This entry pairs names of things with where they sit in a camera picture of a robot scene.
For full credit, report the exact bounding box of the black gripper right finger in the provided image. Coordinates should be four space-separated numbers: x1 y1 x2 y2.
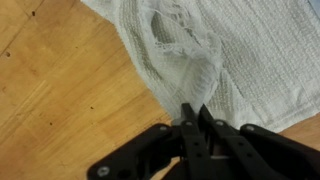
199 106 280 180

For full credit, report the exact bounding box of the white cloth towel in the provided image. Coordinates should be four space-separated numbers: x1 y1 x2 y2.
81 0 320 132

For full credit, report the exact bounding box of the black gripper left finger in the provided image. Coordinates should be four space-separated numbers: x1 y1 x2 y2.
180 103 217 180

